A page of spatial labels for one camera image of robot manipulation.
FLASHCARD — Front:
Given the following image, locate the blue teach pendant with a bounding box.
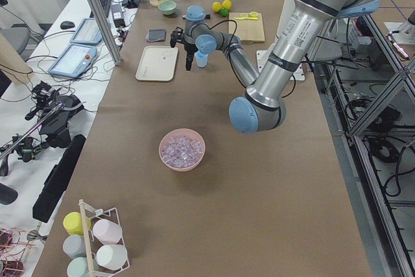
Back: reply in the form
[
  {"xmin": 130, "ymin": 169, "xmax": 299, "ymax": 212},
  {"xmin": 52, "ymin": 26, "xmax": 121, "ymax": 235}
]
[
  {"xmin": 47, "ymin": 44, "xmax": 97, "ymax": 78},
  {"xmin": 69, "ymin": 18, "xmax": 102, "ymax": 46}
]

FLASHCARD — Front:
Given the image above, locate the grey cup in rack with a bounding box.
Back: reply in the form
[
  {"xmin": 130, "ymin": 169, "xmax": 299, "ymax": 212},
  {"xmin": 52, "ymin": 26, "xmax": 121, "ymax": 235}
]
[{"xmin": 62, "ymin": 234, "xmax": 86, "ymax": 259}]

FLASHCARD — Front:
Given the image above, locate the white wire cup rack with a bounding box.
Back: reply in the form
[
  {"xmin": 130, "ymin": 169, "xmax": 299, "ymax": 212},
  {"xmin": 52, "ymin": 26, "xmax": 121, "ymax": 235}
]
[{"xmin": 78, "ymin": 199, "xmax": 130, "ymax": 276}]

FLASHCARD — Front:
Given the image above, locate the blue teach pendant far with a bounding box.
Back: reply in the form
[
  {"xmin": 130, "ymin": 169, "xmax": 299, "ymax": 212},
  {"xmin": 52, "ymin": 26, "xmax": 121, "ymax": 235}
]
[{"xmin": 69, "ymin": 18, "xmax": 102, "ymax": 46}]

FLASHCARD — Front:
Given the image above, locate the aluminium frame post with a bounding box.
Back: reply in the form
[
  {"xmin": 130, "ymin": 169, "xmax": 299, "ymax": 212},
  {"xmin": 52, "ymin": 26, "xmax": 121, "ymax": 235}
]
[{"xmin": 87, "ymin": 0, "xmax": 122, "ymax": 66}]

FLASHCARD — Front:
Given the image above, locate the mint green bowl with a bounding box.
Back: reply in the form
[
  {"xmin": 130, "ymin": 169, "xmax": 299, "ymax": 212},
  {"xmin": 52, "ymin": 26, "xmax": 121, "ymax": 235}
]
[{"xmin": 158, "ymin": 0, "xmax": 177, "ymax": 16}]

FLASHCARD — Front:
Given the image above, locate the cream rabbit tray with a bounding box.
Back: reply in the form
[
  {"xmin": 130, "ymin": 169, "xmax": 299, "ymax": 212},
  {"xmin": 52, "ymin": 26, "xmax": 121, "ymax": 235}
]
[{"xmin": 136, "ymin": 45, "xmax": 178, "ymax": 82}]

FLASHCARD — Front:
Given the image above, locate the bamboo cutting board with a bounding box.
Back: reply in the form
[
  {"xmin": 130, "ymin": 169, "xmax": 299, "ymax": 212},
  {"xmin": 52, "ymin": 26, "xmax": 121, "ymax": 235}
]
[{"xmin": 228, "ymin": 12, "xmax": 265, "ymax": 43}]

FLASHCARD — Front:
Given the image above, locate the yellow lemon lower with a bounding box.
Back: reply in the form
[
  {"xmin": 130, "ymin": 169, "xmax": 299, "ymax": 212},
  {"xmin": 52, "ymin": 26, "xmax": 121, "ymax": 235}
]
[{"xmin": 211, "ymin": 1, "xmax": 222, "ymax": 13}]

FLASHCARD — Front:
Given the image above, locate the pink bowl of ice cubes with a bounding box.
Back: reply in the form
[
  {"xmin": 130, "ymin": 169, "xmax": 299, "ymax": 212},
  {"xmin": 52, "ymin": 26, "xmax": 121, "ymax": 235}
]
[{"xmin": 159, "ymin": 128, "xmax": 206, "ymax": 172}]

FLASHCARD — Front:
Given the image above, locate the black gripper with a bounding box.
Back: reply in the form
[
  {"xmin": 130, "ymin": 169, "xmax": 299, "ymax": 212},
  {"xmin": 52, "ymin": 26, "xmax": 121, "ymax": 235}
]
[{"xmin": 170, "ymin": 27, "xmax": 196, "ymax": 71}]

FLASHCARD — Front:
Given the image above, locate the white cup in rack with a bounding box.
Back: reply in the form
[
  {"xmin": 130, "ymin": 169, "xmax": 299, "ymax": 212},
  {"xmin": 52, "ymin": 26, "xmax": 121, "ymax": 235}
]
[{"xmin": 96, "ymin": 245, "xmax": 128, "ymax": 271}]

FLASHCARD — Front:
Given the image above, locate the yellow cup in rack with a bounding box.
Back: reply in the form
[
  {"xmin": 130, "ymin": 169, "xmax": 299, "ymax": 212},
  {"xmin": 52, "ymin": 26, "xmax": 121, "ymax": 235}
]
[{"xmin": 63, "ymin": 211, "xmax": 84, "ymax": 235}]

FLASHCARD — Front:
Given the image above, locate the yellow lemon upper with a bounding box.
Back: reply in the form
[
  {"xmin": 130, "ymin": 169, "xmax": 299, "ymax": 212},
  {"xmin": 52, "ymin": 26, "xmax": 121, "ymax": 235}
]
[{"xmin": 222, "ymin": 0, "xmax": 233, "ymax": 11}]

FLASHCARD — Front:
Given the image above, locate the light blue plastic cup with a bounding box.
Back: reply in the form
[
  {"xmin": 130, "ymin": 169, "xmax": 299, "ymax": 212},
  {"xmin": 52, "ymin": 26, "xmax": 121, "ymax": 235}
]
[{"xmin": 195, "ymin": 51, "xmax": 208, "ymax": 68}]

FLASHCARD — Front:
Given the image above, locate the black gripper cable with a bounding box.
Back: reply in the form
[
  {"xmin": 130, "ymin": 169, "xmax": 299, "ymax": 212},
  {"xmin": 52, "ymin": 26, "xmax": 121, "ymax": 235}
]
[{"xmin": 206, "ymin": 19, "xmax": 239, "ymax": 57}]

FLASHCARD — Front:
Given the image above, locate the blue teach pendant near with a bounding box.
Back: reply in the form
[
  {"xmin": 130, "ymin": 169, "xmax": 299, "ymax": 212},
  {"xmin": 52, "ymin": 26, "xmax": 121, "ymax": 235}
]
[{"xmin": 47, "ymin": 44, "xmax": 97, "ymax": 78}]

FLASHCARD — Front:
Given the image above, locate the green lime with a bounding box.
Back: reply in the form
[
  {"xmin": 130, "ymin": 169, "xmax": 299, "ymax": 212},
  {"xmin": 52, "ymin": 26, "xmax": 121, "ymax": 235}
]
[{"xmin": 220, "ymin": 8, "xmax": 228, "ymax": 17}]

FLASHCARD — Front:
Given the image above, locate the pink cup in rack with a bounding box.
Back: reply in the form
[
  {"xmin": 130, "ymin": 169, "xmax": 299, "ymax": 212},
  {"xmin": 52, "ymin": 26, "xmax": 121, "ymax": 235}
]
[{"xmin": 92, "ymin": 219, "xmax": 123, "ymax": 245}]

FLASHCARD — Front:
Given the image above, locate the mint cup in rack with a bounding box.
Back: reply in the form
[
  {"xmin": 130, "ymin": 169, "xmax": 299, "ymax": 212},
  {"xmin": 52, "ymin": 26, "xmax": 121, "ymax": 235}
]
[{"xmin": 66, "ymin": 257, "xmax": 89, "ymax": 277}]

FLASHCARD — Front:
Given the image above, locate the grey folded cloth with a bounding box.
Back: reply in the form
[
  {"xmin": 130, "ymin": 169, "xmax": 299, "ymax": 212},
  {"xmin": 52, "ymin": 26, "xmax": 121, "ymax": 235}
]
[{"xmin": 146, "ymin": 29, "xmax": 167, "ymax": 42}]

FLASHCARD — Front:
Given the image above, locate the yellow lemon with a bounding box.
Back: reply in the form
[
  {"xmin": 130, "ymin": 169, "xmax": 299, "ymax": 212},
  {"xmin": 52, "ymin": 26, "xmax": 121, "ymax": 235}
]
[
  {"xmin": 222, "ymin": 0, "xmax": 233, "ymax": 11},
  {"xmin": 211, "ymin": 1, "xmax": 222, "ymax": 13}
]

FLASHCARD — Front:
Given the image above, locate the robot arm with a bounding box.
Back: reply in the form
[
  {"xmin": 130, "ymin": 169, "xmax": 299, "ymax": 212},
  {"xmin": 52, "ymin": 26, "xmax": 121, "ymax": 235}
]
[{"xmin": 170, "ymin": 0, "xmax": 380, "ymax": 134}]

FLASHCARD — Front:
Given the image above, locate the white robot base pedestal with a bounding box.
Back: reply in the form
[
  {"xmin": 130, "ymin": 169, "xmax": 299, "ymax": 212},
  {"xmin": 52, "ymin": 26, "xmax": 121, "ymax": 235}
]
[{"xmin": 257, "ymin": 0, "xmax": 295, "ymax": 72}]

